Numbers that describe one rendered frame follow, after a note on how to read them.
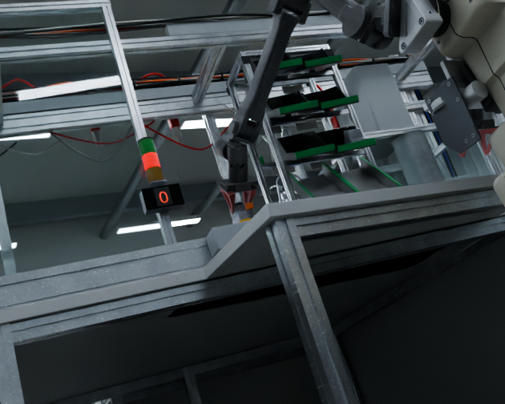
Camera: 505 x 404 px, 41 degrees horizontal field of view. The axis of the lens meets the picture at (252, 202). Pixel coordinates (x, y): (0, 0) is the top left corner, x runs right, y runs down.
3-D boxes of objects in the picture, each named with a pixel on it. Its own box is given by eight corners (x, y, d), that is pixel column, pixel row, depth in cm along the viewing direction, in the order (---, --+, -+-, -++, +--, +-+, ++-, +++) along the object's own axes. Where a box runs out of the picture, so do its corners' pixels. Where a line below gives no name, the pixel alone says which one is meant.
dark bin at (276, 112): (319, 107, 216) (314, 83, 215) (280, 115, 213) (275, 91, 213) (292, 114, 243) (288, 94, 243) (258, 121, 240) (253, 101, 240)
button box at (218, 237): (293, 234, 176) (286, 212, 178) (218, 249, 168) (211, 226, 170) (284, 244, 182) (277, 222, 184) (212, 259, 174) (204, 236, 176)
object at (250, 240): (567, 175, 176) (562, 165, 177) (270, 216, 133) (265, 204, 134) (410, 268, 233) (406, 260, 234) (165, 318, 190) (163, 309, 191)
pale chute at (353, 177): (402, 198, 209) (401, 185, 207) (363, 208, 206) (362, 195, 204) (361, 168, 233) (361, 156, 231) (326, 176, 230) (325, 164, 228)
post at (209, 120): (283, 332, 306) (200, 72, 351) (274, 334, 304) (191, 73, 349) (280, 334, 310) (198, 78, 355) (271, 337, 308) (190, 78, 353)
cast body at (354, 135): (365, 146, 216) (361, 124, 216) (353, 148, 215) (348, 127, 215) (355, 147, 224) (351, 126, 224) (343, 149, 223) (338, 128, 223)
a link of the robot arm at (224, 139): (236, 120, 193) (260, 127, 197) (218, 114, 202) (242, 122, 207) (224, 160, 194) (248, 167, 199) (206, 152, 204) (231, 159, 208)
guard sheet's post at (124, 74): (185, 274, 204) (110, 6, 236) (176, 276, 203) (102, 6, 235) (183, 277, 207) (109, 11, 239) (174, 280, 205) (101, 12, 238)
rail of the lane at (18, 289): (337, 247, 186) (325, 211, 190) (-4, 321, 153) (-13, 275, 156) (330, 254, 191) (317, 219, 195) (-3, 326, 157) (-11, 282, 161)
